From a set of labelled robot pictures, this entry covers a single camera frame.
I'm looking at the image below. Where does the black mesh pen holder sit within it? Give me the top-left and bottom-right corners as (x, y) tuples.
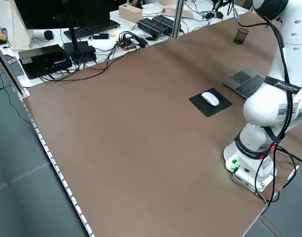
(233, 28), (249, 45)

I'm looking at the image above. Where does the black mouse pad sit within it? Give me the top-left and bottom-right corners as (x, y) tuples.
(188, 87), (233, 118)

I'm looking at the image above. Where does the white computer mouse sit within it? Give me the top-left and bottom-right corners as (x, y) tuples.
(200, 91), (220, 107)

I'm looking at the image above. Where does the black usb hub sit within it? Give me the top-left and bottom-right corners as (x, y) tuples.
(115, 36), (137, 49)

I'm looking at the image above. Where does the black power supply brick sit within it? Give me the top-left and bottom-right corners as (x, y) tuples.
(137, 17), (170, 40)
(151, 15), (185, 36)

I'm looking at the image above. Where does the grey laptop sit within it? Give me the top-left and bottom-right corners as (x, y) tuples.
(222, 70), (271, 100)

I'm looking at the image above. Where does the black keyboard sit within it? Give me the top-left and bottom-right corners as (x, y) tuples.
(63, 19), (122, 40)

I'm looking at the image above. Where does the light wooden box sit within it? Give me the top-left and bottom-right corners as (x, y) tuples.
(118, 3), (144, 23)

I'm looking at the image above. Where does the flat cardboard piece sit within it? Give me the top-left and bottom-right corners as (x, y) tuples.
(163, 6), (194, 19)

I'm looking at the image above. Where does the black flat device box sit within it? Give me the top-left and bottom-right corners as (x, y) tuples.
(18, 44), (74, 80)

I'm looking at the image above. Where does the black computer monitor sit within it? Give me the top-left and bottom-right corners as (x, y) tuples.
(14, 0), (111, 64)

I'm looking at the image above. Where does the white cloth bag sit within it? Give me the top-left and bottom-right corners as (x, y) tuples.
(0, 0), (35, 50)

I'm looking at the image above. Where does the aluminium frame post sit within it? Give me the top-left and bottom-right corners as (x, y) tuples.
(171, 0), (186, 40)

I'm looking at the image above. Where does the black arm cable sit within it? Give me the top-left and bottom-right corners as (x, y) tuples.
(236, 14), (302, 204)

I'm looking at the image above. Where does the aluminium table edge rail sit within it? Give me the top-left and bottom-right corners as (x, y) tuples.
(0, 38), (31, 100)

